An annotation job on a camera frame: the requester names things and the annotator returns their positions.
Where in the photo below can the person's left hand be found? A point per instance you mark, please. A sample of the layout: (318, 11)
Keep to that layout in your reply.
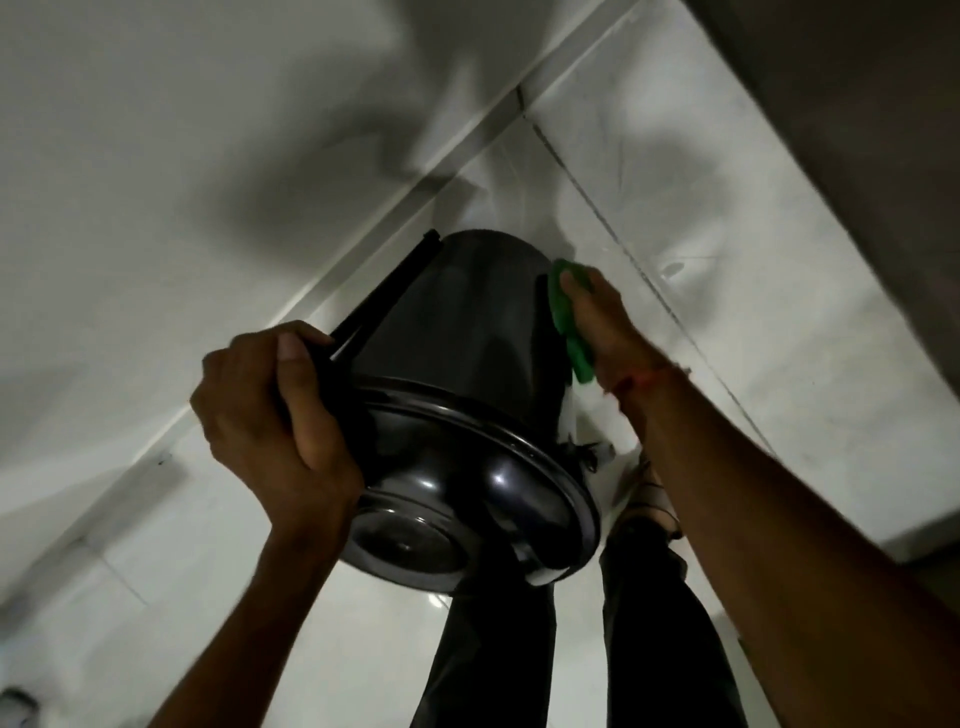
(255, 427)

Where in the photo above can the person's right hand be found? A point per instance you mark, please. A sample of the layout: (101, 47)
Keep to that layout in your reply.
(611, 334)

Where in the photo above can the person's right thumb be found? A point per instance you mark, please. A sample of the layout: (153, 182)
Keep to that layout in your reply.
(581, 292)

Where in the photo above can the person's left thumb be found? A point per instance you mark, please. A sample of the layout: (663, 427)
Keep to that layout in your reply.
(298, 390)

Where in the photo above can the green scrub sponge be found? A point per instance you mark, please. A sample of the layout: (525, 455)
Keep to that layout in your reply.
(568, 330)

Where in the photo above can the black metal cooking pot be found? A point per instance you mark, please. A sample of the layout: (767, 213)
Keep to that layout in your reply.
(465, 390)

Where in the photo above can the person's left forearm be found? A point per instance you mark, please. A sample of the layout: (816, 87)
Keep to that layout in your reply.
(259, 622)

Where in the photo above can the person's right forearm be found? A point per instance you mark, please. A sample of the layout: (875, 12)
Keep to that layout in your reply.
(787, 570)

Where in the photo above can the red thread wristband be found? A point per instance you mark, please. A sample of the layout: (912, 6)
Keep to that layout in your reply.
(637, 379)

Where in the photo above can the person's dark trousers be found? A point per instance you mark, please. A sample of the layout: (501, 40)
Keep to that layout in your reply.
(652, 637)

